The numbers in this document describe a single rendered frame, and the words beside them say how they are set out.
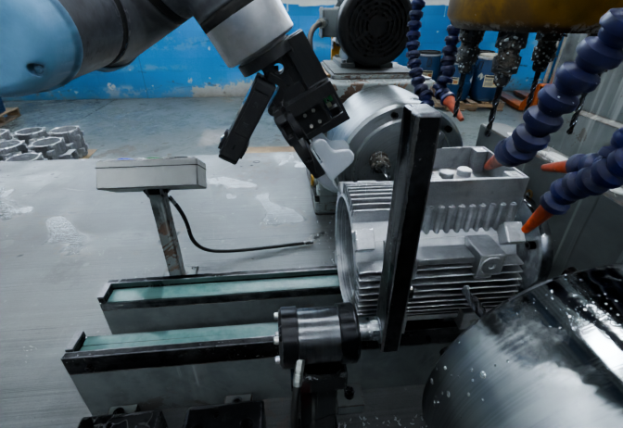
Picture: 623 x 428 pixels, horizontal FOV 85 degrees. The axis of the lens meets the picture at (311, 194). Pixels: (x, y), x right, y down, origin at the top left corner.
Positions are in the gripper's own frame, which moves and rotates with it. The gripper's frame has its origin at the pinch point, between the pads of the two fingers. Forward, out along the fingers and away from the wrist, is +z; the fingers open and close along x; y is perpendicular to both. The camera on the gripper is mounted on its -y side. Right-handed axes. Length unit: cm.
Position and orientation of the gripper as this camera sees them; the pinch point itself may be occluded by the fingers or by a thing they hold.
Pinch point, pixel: (328, 186)
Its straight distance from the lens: 49.5
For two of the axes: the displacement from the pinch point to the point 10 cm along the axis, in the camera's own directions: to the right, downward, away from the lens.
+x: -1.0, -4.8, 8.7
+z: 5.0, 7.4, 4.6
